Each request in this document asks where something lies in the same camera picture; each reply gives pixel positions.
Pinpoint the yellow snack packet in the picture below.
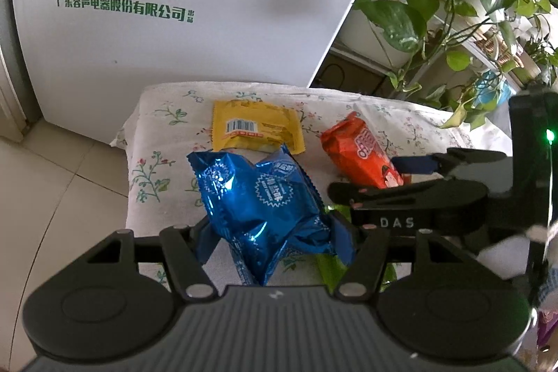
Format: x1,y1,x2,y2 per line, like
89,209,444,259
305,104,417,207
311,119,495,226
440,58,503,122
211,99,306,155

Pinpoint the green snack packet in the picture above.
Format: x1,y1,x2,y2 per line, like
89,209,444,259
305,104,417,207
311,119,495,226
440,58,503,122
317,206,398,295

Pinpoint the white metal plant stand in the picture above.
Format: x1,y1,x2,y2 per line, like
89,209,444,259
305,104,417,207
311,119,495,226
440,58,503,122
447,15,540,92

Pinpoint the floral tablecloth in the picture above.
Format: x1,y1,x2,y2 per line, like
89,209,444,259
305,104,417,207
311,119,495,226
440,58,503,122
108,80,515,295

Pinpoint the orange red snack packet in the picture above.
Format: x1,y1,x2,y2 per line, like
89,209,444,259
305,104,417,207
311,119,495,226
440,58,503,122
320,111,405,189

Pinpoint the white refrigerator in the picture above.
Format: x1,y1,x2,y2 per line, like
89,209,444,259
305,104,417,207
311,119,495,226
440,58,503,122
12,0,354,143

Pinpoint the blue foil snack bag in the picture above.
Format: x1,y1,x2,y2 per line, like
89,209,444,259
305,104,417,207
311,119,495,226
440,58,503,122
187,144,334,285

